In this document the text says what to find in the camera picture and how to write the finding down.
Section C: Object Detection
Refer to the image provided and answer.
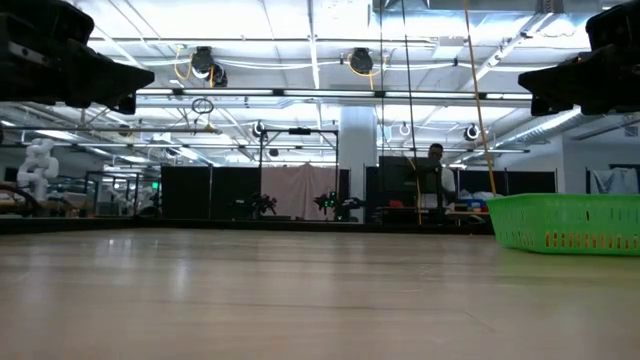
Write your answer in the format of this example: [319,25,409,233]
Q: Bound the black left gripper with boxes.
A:
[0,0,156,116]

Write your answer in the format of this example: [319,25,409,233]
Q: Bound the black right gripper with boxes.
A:
[517,0,640,118]

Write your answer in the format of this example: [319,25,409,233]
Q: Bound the grey hanging cloth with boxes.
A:
[591,166,640,195]

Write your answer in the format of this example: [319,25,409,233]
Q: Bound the black partition panel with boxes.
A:
[211,165,262,220]
[458,168,559,195]
[159,165,212,220]

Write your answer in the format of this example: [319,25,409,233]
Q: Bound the green plastic basket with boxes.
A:
[485,192,640,257]

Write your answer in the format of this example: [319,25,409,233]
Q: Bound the black equipment rack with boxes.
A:
[377,154,445,225]

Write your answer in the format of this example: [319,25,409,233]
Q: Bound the pink backdrop curtain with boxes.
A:
[260,163,339,220]

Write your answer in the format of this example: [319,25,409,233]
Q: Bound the long ceiling light strip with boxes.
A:
[134,87,534,102]

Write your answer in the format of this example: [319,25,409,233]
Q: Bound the silver ventilation duct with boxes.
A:
[492,104,640,149]

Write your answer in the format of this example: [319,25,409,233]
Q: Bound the black ceiling cable reel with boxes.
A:
[189,45,229,89]
[348,46,375,76]

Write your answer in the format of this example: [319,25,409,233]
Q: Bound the black camera gantry frame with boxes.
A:
[257,126,341,221]

